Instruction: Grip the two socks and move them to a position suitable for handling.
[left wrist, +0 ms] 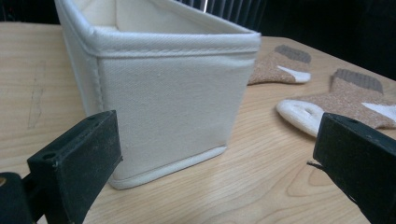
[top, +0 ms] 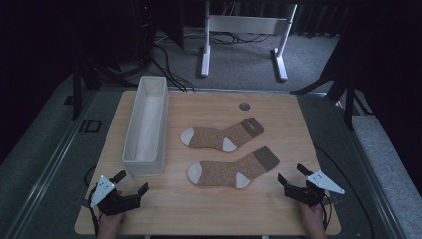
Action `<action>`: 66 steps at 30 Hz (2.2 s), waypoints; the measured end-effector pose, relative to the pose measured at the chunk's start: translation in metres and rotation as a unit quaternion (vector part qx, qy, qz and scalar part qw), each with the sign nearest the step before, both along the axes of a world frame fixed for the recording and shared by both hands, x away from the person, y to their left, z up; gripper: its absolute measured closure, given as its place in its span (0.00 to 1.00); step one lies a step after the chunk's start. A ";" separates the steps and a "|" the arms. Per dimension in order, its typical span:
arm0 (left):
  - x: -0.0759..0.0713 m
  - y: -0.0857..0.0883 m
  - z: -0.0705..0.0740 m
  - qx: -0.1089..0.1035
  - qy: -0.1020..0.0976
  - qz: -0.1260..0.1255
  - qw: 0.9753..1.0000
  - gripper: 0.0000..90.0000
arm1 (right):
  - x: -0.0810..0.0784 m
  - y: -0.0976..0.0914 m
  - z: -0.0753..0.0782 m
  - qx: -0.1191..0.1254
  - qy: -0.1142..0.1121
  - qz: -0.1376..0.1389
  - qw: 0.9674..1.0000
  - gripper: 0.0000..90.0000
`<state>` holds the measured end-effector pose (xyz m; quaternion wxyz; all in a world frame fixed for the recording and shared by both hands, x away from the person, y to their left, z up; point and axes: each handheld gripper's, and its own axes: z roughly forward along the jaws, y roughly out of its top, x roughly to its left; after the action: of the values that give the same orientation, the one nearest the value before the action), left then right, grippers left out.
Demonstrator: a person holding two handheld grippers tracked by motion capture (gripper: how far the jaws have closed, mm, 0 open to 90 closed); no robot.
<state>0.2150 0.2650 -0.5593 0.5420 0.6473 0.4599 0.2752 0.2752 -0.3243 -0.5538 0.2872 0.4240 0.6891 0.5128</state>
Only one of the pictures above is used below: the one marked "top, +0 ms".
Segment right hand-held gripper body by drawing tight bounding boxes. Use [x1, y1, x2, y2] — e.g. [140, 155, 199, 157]
[284, 169, 346, 207]

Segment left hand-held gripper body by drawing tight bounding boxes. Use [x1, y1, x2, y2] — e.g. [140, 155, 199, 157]
[89, 174, 143, 217]

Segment brown sock with plain cuff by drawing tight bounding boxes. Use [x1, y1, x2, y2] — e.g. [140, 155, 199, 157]
[186, 145, 281, 190]

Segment brown sock with cuff tag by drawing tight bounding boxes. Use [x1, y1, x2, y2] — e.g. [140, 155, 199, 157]
[179, 117, 266, 154]

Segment person's left hand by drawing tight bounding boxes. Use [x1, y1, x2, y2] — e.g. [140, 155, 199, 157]
[96, 212, 127, 239]

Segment person's right hand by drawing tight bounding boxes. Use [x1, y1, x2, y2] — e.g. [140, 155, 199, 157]
[300, 202, 328, 239]

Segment white fabric storage box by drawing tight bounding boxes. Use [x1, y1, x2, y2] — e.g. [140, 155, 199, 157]
[121, 75, 170, 178]

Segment black stand with splayed legs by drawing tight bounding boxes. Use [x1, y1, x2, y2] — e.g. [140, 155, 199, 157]
[290, 33, 358, 132]

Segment black stand with thin legs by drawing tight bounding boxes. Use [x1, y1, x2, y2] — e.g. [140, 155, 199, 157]
[71, 61, 102, 121]

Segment dark computer tower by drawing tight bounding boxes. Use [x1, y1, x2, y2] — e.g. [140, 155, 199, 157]
[131, 0, 157, 66]

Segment white metal stand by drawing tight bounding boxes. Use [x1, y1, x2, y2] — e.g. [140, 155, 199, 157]
[200, 0, 299, 83]

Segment right hand-held gripper cable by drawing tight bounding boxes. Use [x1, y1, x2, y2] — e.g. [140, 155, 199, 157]
[319, 193, 334, 232]

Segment hand-held gripper cable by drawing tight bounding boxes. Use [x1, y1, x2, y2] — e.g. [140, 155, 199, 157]
[87, 185, 102, 237]
[319, 193, 334, 232]

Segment left hand-held gripper cable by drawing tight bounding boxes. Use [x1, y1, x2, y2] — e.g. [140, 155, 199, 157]
[87, 185, 102, 237]

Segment long black cable beside table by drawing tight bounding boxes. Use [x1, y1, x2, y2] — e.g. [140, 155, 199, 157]
[313, 144, 376, 239]

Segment black floor cable bundle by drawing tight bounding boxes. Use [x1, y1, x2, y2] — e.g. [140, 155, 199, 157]
[150, 43, 196, 93]

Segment black cables under white stand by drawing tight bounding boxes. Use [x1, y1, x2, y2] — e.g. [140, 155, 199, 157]
[184, 30, 272, 46]

